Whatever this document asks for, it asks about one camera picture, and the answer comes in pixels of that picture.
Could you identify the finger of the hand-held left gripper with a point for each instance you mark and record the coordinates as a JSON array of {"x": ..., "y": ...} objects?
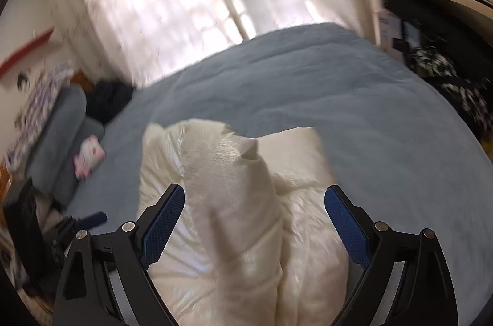
[{"x": 92, "y": 220}]

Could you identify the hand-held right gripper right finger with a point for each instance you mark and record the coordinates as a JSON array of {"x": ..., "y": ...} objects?
[{"x": 346, "y": 224}]

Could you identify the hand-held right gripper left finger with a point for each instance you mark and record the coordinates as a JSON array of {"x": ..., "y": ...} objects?
[{"x": 163, "y": 224}]

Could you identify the pink plush toy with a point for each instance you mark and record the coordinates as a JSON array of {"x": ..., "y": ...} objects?
[{"x": 89, "y": 156}]

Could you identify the blue pillow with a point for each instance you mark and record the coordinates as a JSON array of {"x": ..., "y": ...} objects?
[
  {"x": 77, "y": 153},
  {"x": 61, "y": 122}
]

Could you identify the purple white patterned quilt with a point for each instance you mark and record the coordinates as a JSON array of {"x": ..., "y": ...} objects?
[{"x": 42, "y": 99}]

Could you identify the blue bed blanket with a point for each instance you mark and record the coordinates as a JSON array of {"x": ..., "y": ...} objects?
[{"x": 308, "y": 87}]

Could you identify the wooden headboard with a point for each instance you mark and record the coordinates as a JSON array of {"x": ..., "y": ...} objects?
[{"x": 80, "y": 78}]

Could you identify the black white patterned cloth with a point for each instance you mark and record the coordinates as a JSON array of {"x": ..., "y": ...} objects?
[{"x": 462, "y": 91}]

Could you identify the red wall shelf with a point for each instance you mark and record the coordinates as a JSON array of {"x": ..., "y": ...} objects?
[{"x": 27, "y": 51}]

